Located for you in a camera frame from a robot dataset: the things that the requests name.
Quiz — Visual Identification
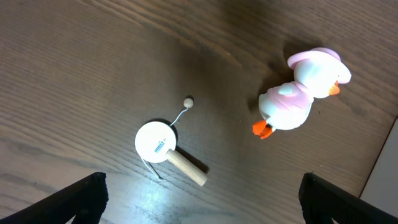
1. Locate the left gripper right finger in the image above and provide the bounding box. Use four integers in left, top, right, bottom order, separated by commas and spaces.
298, 172, 397, 224

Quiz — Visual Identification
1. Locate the white cardboard box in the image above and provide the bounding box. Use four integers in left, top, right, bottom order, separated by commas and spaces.
360, 119, 398, 217

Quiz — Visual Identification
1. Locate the white duck toy pink hat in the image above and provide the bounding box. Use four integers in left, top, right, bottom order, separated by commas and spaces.
252, 47, 351, 139

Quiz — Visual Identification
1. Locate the white wooden paddle ball toy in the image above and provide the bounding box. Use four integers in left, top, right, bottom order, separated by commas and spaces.
134, 97, 208, 186

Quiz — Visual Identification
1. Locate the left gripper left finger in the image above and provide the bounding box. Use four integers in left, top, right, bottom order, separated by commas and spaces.
1, 172, 109, 224

